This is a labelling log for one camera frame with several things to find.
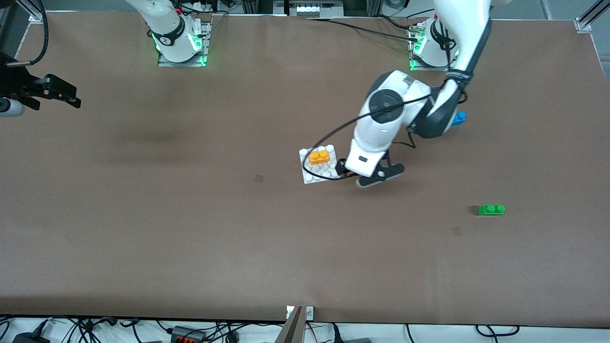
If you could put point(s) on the green two-stud block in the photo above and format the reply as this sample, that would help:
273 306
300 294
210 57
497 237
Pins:
491 209

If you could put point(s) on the white studded base plate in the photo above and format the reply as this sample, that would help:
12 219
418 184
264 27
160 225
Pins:
321 172

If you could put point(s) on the blue three-stud block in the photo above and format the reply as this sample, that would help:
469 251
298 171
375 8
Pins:
460 119

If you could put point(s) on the white power strip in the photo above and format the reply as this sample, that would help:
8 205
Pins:
310 8

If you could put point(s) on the small metal edge bracket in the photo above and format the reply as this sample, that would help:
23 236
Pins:
289 312
309 312

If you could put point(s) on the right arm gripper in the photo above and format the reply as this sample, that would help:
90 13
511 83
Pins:
14 81

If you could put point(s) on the black power brick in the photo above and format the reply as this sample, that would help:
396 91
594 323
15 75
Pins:
31 337

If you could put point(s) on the yellow two-stud block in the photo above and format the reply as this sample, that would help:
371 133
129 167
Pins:
319 157

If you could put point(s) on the metal table corner bracket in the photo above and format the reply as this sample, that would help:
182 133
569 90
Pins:
38 16
584 25

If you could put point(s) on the black adapter with orange levers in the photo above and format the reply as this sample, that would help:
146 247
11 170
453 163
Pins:
188 335

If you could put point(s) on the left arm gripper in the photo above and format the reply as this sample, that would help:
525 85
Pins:
341 167

